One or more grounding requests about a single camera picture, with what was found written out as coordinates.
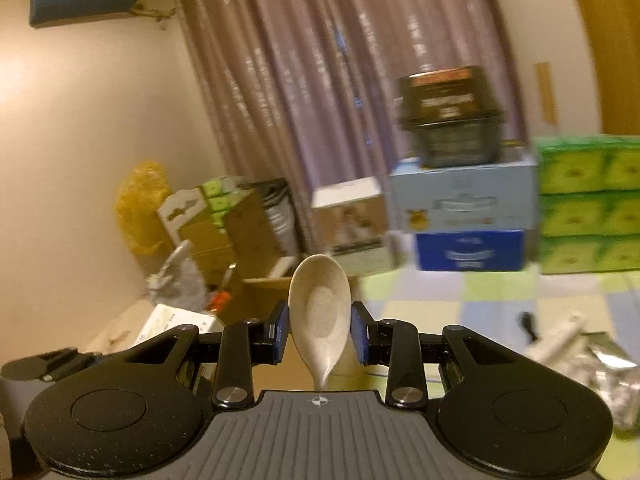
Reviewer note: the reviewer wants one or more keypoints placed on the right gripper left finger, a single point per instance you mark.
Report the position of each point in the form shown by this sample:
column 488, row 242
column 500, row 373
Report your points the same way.
column 243, row 346

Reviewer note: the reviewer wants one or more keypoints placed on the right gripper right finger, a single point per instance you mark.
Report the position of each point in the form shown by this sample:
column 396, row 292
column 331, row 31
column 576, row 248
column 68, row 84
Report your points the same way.
column 395, row 345

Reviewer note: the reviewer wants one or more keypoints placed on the white plastic spoon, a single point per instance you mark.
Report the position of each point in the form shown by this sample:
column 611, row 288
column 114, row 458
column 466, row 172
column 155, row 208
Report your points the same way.
column 319, row 300

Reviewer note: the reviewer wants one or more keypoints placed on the long white ointment box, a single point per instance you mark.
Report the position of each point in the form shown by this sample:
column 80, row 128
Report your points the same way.
column 549, row 346

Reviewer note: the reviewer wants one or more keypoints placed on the silver green foil bag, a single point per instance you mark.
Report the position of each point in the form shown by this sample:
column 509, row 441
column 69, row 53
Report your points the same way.
column 600, row 363

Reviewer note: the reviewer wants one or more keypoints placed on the white printed plastic bag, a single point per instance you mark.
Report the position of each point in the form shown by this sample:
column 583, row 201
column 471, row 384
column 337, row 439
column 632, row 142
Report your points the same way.
column 179, row 282

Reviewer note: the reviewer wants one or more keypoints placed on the background cardboard box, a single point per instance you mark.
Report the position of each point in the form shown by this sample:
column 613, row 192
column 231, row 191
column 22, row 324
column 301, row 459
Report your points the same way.
column 245, row 239

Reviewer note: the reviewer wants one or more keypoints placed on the dark blue milk box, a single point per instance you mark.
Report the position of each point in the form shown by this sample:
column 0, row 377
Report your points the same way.
column 471, row 251

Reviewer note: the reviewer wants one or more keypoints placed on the checkered tablecloth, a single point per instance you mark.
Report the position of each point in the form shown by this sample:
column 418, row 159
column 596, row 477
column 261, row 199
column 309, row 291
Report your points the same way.
column 491, row 303

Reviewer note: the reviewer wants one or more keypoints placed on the white product box with photo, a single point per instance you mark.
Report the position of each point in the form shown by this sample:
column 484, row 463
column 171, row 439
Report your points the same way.
column 352, row 221

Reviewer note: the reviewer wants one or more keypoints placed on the white carved chair back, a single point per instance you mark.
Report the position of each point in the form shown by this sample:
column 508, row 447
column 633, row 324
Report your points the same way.
column 178, row 209

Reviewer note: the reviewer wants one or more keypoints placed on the yellow plastic bag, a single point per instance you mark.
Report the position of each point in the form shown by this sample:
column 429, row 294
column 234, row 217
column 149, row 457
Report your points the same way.
column 138, row 199

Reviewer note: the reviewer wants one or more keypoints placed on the light blue milk carton box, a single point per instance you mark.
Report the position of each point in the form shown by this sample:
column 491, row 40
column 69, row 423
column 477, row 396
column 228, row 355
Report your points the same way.
column 492, row 197

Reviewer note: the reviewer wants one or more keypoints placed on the dark noodle bowl pack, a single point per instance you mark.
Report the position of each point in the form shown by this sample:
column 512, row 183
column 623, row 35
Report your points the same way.
column 452, row 117

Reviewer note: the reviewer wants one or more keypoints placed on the green tissue pack bundle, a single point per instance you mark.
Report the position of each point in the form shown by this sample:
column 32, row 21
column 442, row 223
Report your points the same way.
column 588, row 203

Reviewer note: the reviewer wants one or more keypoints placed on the purple curtain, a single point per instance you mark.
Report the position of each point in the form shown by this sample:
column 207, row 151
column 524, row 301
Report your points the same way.
column 307, row 90

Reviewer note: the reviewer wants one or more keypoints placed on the brown wooden door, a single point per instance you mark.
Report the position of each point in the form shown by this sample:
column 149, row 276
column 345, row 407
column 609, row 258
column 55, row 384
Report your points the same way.
column 612, row 28

